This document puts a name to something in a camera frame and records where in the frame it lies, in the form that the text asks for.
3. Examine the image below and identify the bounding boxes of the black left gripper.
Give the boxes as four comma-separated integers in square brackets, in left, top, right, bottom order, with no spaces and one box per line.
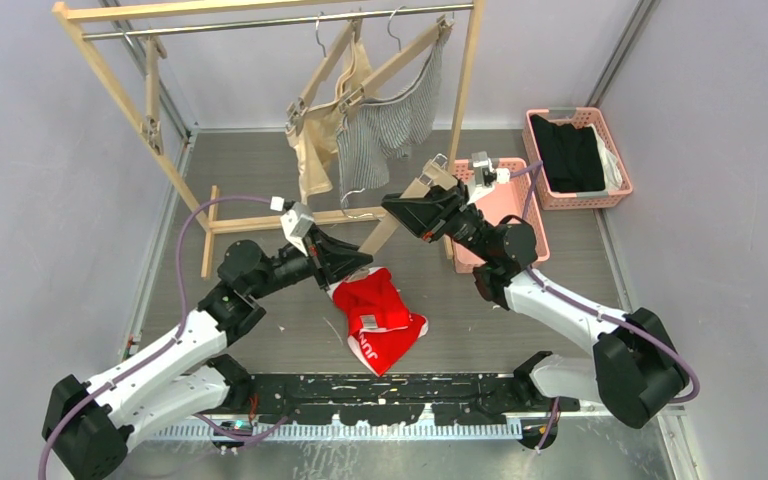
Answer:
[248,223,370,300]

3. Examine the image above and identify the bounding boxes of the black clothes in basket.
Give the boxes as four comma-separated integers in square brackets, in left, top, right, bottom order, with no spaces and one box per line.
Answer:
[530,116,605,193]

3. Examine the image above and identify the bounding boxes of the empty wooden clip hanger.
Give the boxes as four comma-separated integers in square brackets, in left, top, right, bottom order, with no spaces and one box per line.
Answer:
[141,36,167,155]

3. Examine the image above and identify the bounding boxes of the grey striped underwear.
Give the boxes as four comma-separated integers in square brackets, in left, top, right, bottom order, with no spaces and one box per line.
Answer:
[336,33,449,210]

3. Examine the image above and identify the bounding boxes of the pink basket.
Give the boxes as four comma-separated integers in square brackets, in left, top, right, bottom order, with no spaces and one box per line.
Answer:
[522,107,633,210]
[453,157,550,274]

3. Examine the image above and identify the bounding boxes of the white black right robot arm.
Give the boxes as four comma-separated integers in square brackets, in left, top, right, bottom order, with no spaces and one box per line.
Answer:
[381,184,701,429]

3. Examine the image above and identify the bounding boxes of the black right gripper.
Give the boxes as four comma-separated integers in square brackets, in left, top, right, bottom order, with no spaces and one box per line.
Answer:
[381,176,495,264]

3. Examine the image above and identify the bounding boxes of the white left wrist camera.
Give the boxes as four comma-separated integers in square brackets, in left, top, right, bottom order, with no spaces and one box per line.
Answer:
[270,196,314,256]

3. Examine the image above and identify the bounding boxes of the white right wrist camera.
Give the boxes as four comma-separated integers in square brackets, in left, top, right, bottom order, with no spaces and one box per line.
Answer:
[471,151,511,190]

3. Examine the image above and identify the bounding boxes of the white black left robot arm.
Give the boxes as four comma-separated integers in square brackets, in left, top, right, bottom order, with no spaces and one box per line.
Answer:
[38,226,373,479]

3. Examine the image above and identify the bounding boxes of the white cloth in basket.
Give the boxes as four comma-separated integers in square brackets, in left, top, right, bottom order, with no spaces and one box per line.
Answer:
[588,124,622,191]

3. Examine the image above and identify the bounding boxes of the wooden clothes rack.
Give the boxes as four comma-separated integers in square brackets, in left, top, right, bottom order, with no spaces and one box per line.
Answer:
[52,0,488,282]

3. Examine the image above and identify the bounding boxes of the beige underwear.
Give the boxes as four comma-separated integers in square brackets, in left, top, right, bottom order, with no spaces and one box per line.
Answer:
[285,43,367,204]

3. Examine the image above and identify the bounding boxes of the pink basket near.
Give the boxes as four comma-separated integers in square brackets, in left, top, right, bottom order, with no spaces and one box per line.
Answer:
[453,157,550,274]

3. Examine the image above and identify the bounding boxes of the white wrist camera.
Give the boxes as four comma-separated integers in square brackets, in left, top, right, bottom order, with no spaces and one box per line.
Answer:
[471,151,511,190]
[270,196,314,256]

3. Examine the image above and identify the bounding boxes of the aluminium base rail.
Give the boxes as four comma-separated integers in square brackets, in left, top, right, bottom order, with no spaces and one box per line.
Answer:
[83,372,680,443]

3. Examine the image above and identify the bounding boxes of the wooden clip hanger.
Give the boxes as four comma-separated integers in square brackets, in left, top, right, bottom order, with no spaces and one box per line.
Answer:
[141,36,167,155]
[285,18,362,135]
[333,5,454,114]
[358,154,458,256]

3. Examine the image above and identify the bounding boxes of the pink basket far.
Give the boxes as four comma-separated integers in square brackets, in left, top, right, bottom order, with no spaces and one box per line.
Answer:
[522,107,633,210]

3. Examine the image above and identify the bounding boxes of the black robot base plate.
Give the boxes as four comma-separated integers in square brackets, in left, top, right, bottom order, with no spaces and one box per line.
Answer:
[187,372,581,427]

